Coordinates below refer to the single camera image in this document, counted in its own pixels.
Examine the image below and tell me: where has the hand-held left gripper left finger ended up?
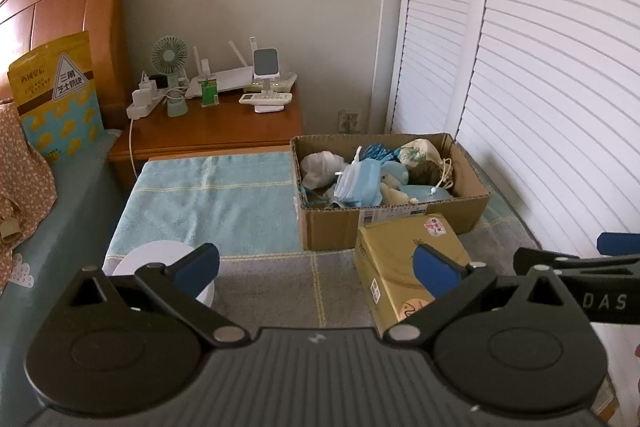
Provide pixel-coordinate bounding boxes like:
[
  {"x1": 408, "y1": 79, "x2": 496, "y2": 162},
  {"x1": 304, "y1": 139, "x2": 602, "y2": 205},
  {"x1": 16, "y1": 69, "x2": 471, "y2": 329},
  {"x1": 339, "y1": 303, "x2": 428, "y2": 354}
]
[{"x1": 50, "y1": 243, "x2": 251, "y2": 350}]

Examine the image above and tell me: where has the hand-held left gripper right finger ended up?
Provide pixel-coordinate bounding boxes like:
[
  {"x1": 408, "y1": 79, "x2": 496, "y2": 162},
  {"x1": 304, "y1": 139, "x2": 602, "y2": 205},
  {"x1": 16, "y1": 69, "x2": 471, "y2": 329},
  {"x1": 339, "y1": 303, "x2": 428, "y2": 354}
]
[{"x1": 382, "y1": 244, "x2": 592, "y2": 350}]

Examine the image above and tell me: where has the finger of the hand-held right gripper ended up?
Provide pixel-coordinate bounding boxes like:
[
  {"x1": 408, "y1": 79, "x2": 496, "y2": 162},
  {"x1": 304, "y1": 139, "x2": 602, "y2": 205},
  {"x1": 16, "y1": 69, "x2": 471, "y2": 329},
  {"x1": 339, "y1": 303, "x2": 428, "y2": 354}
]
[
  {"x1": 597, "y1": 232, "x2": 640, "y2": 256},
  {"x1": 513, "y1": 247, "x2": 640, "y2": 278}
]

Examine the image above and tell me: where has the blue doll toy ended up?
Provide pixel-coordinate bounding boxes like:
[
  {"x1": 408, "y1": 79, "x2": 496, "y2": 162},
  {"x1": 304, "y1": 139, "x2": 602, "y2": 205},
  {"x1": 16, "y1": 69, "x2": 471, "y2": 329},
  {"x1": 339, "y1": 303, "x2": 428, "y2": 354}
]
[{"x1": 378, "y1": 164, "x2": 455, "y2": 208}]

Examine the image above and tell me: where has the cardboard box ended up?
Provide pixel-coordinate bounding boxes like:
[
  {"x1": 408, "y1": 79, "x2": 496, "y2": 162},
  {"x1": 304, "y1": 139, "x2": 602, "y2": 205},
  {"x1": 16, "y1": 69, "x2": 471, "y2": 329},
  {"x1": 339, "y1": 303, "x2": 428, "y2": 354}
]
[{"x1": 290, "y1": 133, "x2": 492, "y2": 252}]

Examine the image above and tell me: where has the blue face mask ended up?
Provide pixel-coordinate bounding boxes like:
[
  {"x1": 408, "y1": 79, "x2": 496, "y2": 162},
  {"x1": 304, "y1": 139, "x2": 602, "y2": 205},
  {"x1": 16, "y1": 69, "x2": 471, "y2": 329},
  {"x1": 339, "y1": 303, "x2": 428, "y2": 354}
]
[{"x1": 334, "y1": 158, "x2": 385, "y2": 208}]

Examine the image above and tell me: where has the cream drawstring sachet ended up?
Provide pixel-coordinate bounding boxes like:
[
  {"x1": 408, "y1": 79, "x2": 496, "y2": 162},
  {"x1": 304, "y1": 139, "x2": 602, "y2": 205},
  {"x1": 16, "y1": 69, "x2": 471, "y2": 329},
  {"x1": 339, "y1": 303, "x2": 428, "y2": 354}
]
[{"x1": 397, "y1": 138, "x2": 455, "y2": 192}]

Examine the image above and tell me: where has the blue tassel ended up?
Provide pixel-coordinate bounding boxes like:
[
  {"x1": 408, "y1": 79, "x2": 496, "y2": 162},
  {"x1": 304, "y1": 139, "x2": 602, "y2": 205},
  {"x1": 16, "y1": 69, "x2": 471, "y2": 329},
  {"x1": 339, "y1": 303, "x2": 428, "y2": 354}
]
[{"x1": 361, "y1": 143, "x2": 396, "y2": 163}]

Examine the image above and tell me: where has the white cloth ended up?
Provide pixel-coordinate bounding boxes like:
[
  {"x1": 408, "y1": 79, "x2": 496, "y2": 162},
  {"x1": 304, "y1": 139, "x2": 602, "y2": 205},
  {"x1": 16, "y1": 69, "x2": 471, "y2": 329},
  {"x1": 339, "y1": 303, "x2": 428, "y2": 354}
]
[{"x1": 301, "y1": 150, "x2": 349, "y2": 190}]

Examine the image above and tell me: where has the clear jar with white lid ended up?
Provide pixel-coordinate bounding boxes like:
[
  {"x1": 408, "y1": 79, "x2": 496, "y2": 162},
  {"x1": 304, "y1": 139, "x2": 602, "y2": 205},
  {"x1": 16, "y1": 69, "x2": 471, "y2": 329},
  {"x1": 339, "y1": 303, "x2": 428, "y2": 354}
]
[{"x1": 111, "y1": 241, "x2": 217, "y2": 308}]

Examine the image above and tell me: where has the gold tissue pack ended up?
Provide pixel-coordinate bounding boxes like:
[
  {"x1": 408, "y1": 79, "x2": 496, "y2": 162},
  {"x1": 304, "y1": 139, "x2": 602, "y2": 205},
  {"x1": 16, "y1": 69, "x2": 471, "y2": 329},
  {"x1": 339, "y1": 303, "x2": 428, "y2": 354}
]
[{"x1": 355, "y1": 213, "x2": 473, "y2": 338}]

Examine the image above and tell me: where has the light blue towel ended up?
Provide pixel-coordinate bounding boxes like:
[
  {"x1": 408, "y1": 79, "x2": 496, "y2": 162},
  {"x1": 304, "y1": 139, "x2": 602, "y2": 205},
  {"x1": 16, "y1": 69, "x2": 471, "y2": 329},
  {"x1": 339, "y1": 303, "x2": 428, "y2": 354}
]
[{"x1": 105, "y1": 152, "x2": 302, "y2": 261}]

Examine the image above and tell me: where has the bed with teal sheet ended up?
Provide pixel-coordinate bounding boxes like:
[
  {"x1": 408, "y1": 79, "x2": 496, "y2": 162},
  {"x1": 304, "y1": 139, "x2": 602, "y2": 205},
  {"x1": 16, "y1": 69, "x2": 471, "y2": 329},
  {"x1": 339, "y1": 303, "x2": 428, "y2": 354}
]
[{"x1": 0, "y1": 129, "x2": 132, "y2": 427}]

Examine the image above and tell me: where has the wooden nightstand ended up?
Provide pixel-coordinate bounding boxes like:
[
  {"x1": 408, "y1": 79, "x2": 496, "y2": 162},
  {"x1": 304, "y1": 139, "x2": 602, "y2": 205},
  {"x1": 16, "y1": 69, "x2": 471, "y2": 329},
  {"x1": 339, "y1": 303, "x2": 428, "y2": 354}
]
[{"x1": 109, "y1": 84, "x2": 304, "y2": 196}]

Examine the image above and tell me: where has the white power strip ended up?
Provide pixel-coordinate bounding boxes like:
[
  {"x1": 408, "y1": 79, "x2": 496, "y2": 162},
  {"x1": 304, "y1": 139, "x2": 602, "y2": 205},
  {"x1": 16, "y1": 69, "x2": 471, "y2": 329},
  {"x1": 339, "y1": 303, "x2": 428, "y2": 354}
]
[{"x1": 126, "y1": 72, "x2": 174, "y2": 120}]

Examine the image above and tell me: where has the green bottle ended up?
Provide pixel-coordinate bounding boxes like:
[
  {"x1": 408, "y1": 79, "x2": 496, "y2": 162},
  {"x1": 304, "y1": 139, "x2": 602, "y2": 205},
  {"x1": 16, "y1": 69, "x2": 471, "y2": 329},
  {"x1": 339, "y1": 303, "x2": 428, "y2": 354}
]
[{"x1": 200, "y1": 59, "x2": 220, "y2": 108}]

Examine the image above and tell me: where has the white remote control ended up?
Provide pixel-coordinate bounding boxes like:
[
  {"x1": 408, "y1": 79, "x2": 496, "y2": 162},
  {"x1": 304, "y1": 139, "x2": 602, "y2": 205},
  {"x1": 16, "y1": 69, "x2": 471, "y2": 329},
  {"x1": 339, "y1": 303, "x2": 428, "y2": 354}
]
[{"x1": 238, "y1": 91, "x2": 294, "y2": 106}]

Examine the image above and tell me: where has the white router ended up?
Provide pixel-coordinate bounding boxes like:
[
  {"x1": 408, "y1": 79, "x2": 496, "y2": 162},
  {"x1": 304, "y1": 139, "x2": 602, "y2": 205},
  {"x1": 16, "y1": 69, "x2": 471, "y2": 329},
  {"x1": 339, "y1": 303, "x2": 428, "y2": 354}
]
[{"x1": 185, "y1": 38, "x2": 298, "y2": 97}]

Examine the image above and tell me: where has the brown floral cloth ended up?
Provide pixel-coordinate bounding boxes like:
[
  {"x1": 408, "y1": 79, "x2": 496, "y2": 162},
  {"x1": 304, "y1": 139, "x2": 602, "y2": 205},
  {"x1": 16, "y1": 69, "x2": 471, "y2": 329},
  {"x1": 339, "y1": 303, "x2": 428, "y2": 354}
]
[{"x1": 0, "y1": 99, "x2": 57, "y2": 295}]

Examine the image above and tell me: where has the yellow snack bag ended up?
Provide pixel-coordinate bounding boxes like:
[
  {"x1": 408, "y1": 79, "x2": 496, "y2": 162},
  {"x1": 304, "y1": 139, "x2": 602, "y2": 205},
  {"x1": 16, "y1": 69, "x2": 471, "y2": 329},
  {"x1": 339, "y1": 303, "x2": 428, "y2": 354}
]
[{"x1": 7, "y1": 31, "x2": 105, "y2": 162}]

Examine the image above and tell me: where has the small mint desk fan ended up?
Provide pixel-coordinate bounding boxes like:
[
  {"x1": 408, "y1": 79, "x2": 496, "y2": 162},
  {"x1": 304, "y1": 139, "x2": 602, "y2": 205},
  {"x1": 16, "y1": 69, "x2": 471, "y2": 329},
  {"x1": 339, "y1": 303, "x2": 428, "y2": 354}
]
[{"x1": 150, "y1": 36, "x2": 190, "y2": 119}]

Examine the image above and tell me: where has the white stand with screen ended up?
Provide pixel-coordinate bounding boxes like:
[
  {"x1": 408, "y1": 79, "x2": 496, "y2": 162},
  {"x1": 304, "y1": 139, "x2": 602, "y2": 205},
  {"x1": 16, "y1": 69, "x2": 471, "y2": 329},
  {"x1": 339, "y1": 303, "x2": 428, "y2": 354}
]
[{"x1": 250, "y1": 47, "x2": 289, "y2": 114}]

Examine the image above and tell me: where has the white power cable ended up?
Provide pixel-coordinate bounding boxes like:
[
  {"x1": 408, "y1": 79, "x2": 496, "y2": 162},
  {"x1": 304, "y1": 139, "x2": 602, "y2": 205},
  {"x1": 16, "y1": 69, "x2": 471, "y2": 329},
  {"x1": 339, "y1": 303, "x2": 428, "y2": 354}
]
[{"x1": 127, "y1": 117, "x2": 139, "y2": 188}]

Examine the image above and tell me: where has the white wall socket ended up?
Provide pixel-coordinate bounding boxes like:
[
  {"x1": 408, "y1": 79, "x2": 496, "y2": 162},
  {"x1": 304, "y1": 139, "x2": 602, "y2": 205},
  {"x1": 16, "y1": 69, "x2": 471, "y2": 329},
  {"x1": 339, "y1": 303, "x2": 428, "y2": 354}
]
[{"x1": 337, "y1": 108, "x2": 361, "y2": 133}]

